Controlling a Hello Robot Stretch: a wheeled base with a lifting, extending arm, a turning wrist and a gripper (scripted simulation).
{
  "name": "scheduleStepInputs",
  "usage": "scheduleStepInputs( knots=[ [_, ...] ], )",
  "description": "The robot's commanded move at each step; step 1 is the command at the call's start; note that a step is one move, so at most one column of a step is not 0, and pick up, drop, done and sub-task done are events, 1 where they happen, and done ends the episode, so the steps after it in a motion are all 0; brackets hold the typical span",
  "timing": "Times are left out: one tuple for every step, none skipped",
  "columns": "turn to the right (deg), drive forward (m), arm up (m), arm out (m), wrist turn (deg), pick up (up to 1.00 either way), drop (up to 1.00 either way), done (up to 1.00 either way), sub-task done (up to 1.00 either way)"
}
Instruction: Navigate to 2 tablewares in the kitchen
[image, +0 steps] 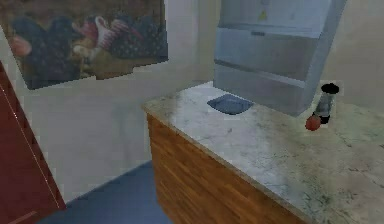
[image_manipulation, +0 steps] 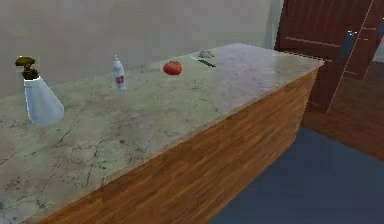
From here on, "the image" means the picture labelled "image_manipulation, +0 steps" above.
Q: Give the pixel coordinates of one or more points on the wooden counter with marble top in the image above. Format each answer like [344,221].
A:
[160,133]

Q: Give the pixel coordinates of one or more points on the red tomato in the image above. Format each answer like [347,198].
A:
[172,68]

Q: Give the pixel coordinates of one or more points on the clear bottle with red label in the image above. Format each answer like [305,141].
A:
[118,73]

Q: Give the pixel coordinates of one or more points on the dark red wooden door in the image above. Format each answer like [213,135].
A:
[320,33]

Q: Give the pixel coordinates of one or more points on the white soap dispenser brass pump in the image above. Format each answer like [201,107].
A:
[41,100]

